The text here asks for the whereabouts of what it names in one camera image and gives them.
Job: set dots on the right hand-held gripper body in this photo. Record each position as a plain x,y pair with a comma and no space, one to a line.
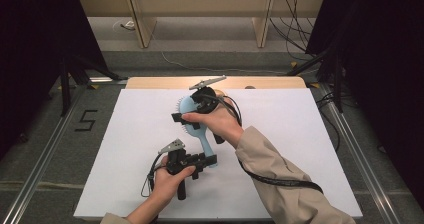
206,100

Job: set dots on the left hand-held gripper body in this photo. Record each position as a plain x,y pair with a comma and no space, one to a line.
176,160

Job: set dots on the light blue hairbrush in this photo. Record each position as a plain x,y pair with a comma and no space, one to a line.
201,140

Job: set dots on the person's right hand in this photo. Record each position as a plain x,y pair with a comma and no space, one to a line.
221,124

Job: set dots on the person's left hand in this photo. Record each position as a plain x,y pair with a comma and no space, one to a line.
165,187

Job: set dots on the white table board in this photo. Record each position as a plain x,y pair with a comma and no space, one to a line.
140,124

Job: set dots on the wooden table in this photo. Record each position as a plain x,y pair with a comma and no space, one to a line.
150,83

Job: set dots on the small brown round thing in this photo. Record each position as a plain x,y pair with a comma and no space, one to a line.
250,87

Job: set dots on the silver metal bar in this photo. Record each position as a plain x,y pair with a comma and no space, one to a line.
100,79

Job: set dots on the yellow tape piece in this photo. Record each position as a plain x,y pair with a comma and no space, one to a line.
293,64
313,85
94,86

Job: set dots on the beige wooden desk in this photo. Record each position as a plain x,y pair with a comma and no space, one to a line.
200,4

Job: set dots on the round floor socket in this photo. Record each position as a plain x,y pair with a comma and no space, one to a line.
128,25

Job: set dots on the black metal stand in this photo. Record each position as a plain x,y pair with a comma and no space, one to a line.
65,90
338,90

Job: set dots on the black curtain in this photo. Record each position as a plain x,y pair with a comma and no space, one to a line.
383,67
30,50

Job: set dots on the aluminium floor rail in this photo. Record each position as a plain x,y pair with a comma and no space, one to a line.
365,170
46,150

